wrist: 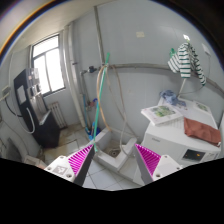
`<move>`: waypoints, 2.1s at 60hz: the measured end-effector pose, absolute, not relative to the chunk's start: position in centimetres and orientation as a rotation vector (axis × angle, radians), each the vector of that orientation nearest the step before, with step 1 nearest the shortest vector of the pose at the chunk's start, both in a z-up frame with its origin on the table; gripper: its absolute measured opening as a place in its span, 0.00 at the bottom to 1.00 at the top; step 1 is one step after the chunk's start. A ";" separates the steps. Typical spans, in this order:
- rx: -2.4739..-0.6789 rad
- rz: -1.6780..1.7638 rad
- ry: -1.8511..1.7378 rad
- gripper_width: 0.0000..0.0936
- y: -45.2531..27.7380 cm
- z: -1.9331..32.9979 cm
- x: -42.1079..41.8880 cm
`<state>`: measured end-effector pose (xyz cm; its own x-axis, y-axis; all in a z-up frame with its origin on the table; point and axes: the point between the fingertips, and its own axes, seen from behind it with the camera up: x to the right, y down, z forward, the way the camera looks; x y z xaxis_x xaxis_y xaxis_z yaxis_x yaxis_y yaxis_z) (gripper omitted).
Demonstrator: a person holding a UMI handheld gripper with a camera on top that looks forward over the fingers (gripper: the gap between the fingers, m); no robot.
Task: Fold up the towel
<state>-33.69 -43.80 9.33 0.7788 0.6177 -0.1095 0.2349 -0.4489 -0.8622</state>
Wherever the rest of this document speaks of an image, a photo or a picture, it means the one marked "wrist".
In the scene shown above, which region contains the green striped white shirt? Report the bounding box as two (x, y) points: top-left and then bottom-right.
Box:
(167, 42), (206, 86)

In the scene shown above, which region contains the white lid with green print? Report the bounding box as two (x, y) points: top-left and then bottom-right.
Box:
(141, 105), (183, 126)

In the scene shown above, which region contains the white washing machine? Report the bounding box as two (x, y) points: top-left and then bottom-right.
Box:
(132, 96), (224, 185)

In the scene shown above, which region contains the green mop handle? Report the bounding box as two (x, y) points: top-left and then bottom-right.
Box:
(93, 52), (110, 152)

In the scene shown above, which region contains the brown towel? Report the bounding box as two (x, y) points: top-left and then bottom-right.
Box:
(184, 118), (221, 147)

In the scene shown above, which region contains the white tiled mop sink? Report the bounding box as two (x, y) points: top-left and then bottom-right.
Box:
(92, 126), (138, 173)

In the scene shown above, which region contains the beige hose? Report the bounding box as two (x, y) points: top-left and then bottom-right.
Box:
(95, 63), (128, 158)

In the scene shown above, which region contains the blue crumpled cloth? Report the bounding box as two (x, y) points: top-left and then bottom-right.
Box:
(160, 90), (186, 106)

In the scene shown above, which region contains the horizontal grey wall pipe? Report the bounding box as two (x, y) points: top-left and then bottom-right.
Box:
(80, 63), (224, 98)

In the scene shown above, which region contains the vertical grey wall pipe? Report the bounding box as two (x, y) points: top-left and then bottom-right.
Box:
(93, 6), (105, 64)

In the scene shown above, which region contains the window with dark frame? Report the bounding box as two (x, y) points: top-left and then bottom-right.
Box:
(31, 34), (65, 96)

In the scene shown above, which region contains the black water dispenser machine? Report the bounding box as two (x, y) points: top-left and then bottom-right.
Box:
(14, 68), (60, 148)

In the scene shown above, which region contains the white radiator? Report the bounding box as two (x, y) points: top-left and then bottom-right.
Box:
(49, 102), (67, 129)

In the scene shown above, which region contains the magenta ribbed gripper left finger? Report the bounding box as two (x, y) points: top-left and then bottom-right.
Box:
(45, 144), (95, 186)

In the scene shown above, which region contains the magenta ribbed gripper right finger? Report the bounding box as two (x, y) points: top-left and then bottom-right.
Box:
(134, 144), (182, 185)

